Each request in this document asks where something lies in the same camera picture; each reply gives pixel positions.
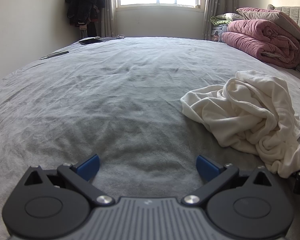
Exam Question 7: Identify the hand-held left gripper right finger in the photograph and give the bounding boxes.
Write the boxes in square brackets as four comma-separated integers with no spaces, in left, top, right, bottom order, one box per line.
[181,155,273,207]

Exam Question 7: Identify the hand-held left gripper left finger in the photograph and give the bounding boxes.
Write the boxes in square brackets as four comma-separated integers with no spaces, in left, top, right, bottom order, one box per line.
[24,154,115,207]

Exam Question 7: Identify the white t-shirt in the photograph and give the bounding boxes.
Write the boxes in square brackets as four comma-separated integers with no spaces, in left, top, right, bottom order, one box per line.
[180,70,300,179]

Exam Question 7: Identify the blue grey clothes pile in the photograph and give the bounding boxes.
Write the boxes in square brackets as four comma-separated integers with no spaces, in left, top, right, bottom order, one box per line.
[211,25,228,42]

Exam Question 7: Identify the dark hanging clothes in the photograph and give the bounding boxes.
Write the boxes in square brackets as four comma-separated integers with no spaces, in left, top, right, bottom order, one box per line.
[65,0,105,28]

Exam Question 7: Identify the bed with grey sheet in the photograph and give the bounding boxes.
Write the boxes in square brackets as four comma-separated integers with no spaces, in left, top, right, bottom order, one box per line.
[0,36,300,240]

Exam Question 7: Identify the black remote control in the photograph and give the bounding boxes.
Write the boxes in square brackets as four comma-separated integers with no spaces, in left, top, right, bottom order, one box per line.
[39,51,70,60]

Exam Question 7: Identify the black tablet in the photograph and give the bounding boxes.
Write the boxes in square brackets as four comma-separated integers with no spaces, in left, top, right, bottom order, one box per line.
[79,38,103,45]

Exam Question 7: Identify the dark flat object on bed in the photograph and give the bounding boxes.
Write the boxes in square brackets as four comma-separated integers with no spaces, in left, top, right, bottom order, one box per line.
[97,35,125,42]

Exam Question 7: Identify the pink folded quilt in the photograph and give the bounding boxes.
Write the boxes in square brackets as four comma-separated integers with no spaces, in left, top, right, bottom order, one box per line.
[221,19,300,69]

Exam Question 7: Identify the grey patterned curtain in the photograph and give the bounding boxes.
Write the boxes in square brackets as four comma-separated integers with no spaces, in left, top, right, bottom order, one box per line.
[100,0,118,38]
[202,0,238,40]

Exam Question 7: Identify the grey pink pillow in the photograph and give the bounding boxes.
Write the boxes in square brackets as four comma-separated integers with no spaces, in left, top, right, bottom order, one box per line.
[236,7,300,40]

